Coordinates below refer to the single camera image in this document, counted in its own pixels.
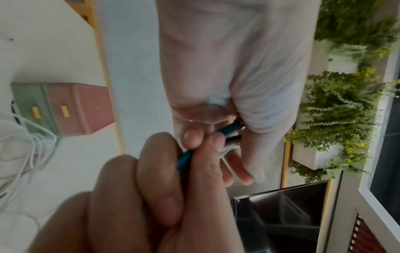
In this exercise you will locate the person's left hand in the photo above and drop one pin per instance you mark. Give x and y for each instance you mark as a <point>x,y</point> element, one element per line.
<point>175,222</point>

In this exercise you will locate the person's right hand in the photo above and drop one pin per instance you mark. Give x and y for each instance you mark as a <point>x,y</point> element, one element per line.
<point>225,56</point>

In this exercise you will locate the black glass box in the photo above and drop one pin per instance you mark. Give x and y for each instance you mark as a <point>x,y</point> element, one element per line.
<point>281,217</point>

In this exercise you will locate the green plant in white planter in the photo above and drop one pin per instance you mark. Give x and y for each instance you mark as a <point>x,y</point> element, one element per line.
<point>337,111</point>
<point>350,22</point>

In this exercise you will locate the pink drawer box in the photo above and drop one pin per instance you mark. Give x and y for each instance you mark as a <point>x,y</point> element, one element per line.
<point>84,108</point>

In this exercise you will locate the green drawer box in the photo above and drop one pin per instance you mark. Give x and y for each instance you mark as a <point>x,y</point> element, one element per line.
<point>29,101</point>

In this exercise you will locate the red slatted panel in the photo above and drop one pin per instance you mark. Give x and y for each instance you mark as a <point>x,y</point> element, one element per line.
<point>365,237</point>

